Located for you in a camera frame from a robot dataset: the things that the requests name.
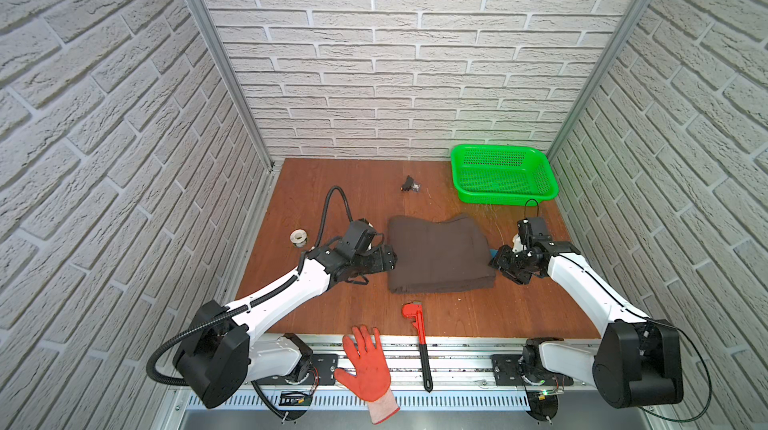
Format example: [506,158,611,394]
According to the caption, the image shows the black corrugated cable hose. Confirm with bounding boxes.
[145,185,355,422]

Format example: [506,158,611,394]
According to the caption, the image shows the red pipe wrench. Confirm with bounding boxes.
[401,301,434,393]

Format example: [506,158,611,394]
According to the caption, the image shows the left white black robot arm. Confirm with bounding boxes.
[173,244,397,409]

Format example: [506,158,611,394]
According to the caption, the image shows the green plastic basket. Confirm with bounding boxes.
[450,144,559,206]

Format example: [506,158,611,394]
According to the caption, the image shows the brown trousers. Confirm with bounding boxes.
[388,214,496,294]

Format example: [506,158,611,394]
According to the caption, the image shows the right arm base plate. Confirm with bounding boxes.
[491,354,574,387]

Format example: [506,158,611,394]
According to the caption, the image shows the aluminium frame rail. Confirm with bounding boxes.
[262,334,599,393]

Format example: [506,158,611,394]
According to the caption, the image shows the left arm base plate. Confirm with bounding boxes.
[258,353,339,386]

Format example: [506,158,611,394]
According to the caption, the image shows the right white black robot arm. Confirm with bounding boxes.
[490,242,684,408]

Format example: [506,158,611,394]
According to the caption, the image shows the red work glove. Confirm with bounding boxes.
[334,325,400,425]

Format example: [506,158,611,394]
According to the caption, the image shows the small black metal object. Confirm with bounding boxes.
[401,175,420,192]

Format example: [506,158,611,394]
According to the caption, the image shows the white tape roll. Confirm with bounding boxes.
[289,228,308,248]

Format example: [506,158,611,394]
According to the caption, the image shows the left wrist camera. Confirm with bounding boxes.
[336,219,377,259]

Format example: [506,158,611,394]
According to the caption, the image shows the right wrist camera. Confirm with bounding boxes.
[518,217,552,248]

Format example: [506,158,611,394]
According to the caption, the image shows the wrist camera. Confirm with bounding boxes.
[336,219,377,259]
[518,217,552,248]

